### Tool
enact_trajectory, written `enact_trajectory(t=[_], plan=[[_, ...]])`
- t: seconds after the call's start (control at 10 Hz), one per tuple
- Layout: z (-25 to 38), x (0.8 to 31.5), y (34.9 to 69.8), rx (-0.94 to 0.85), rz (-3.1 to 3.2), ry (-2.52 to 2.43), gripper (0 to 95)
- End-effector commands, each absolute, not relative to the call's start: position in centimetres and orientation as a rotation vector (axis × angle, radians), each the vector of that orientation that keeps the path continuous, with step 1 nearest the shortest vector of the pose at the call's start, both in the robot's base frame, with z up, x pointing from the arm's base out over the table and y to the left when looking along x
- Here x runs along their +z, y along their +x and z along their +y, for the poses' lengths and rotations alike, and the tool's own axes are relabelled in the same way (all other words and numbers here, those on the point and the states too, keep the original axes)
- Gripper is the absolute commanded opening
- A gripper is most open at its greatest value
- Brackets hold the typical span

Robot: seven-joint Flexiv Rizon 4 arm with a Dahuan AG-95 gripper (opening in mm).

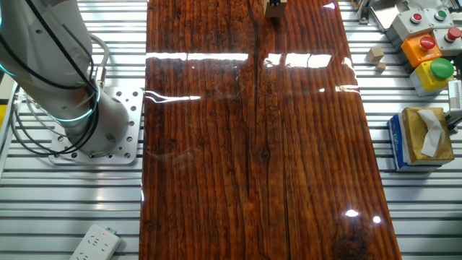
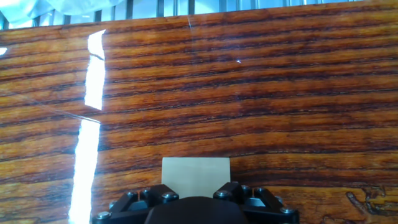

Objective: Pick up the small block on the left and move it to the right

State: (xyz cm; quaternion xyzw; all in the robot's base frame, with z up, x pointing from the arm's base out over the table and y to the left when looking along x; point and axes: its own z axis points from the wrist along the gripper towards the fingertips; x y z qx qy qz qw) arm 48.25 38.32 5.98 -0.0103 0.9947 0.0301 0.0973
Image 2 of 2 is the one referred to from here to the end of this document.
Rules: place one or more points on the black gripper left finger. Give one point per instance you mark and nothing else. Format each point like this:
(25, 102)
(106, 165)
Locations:
(130, 205)

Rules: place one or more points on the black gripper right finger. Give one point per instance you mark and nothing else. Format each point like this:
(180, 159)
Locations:
(264, 205)

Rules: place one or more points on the tan wooden block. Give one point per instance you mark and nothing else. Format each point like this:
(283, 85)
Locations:
(196, 174)

